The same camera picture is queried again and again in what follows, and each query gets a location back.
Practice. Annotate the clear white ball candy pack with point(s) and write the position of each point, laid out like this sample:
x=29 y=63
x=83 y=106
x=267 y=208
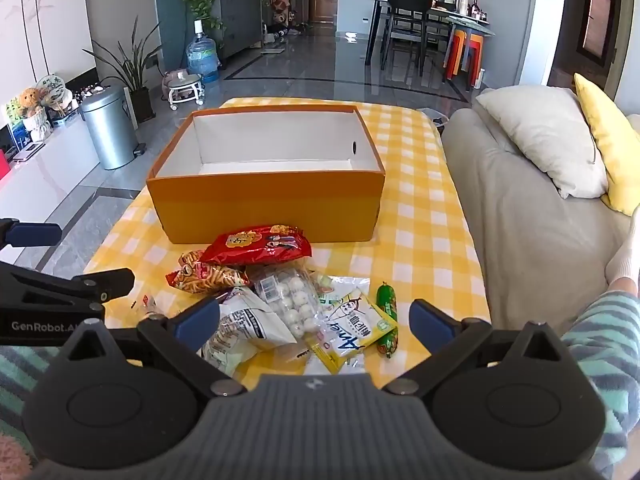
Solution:
x=292 y=300

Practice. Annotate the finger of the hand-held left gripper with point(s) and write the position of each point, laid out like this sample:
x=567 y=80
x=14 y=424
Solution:
x=100 y=280
x=35 y=234

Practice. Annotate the beige cushion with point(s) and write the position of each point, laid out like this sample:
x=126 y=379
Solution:
x=545 y=135

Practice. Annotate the blue water jug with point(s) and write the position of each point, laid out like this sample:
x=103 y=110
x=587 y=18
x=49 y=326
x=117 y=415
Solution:
x=202 y=57

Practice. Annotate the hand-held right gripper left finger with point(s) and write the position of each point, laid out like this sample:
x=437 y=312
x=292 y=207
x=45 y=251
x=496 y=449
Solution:
x=200 y=317

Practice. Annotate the person's leg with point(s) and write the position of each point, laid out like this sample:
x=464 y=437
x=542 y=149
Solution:
x=20 y=390
x=607 y=350

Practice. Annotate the green sausage stick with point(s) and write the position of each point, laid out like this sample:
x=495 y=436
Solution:
x=386 y=305

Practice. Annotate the person's white sock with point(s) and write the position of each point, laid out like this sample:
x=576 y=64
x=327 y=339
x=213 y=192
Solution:
x=624 y=255

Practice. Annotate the white bathroom scale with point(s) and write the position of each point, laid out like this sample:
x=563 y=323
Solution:
x=273 y=50

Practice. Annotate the orange striped snack bag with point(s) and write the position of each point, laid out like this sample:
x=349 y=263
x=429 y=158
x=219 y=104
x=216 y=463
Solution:
x=205 y=275

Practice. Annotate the round hand fan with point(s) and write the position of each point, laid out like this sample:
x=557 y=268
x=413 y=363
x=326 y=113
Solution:
x=52 y=89

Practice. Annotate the dark framed window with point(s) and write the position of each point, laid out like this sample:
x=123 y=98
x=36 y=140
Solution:
x=597 y=20

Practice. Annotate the glass dining table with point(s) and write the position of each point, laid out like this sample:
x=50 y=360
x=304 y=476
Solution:
x=465 y=24

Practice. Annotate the yellow cushion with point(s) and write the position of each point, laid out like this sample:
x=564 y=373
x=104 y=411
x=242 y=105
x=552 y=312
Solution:
x=615 y=145

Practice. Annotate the brown teddy bear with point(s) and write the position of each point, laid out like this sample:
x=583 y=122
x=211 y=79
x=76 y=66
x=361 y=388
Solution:
x=30 y=100

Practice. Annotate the white wheeled stool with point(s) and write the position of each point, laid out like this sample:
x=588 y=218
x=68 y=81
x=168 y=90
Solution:
x=184 y=87

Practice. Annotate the black dining chair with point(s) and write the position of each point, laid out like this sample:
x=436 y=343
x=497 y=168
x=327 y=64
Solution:
x=410 y=2

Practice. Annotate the yellow checkered tablecloth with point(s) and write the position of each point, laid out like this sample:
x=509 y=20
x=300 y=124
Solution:
x=420 y=220

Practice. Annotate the orange cardboard box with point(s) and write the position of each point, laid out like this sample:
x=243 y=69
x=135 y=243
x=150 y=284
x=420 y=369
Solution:
x=270 y=210

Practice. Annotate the yellow white snack packet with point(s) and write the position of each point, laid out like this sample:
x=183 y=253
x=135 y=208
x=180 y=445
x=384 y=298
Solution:
x=350 y=330

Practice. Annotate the orange red stacked stools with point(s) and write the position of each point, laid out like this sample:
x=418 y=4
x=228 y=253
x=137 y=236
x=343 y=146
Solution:
x=462 y=52

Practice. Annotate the red snack bag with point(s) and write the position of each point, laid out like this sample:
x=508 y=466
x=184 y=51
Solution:
x=255 y=245

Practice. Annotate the white low cabinet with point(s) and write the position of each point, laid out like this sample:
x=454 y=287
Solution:
x=45 y=175

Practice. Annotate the white grey snack bag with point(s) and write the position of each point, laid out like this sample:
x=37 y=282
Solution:
x=250 y=325

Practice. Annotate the person's left leg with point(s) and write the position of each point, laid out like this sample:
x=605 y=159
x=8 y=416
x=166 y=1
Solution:
x=20 y=390

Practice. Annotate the long-leaf potted plant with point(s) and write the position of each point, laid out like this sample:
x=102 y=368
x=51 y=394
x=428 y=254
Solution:
x=131 y=70

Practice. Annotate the person's right leg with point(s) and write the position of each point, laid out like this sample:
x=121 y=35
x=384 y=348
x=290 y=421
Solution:
x=607 y=350

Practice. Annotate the small red candy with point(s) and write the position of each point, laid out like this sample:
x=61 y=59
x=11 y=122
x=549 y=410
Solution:
x=149 y=303

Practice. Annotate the white wastebasket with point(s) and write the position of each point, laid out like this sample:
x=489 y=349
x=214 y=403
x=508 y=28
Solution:
x=435 y=119

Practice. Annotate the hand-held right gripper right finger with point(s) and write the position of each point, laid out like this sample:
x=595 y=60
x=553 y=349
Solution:
x=430 y=320

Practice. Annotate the silver trash can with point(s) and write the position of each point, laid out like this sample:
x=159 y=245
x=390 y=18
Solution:
x=107 y=130

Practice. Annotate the grey cabinet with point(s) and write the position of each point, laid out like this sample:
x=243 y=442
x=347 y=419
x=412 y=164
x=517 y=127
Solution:
x=237 y=20

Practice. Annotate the beige sofa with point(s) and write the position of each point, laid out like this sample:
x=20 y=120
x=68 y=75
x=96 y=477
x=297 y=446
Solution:
x=525 y=240

